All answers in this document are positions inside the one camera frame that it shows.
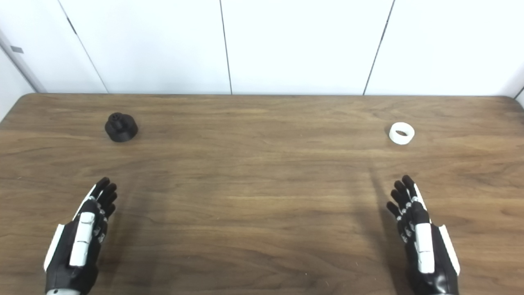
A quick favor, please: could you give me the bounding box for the white ring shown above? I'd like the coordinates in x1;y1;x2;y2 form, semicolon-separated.
388;122;415;145

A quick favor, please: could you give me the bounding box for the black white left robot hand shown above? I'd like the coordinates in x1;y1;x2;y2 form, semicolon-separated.
44;177;118;295

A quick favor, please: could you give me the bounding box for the round black part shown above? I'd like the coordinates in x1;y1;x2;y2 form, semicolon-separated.
105;112;138;143

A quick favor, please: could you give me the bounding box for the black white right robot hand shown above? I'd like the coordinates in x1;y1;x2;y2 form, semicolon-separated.
386;175;461;295

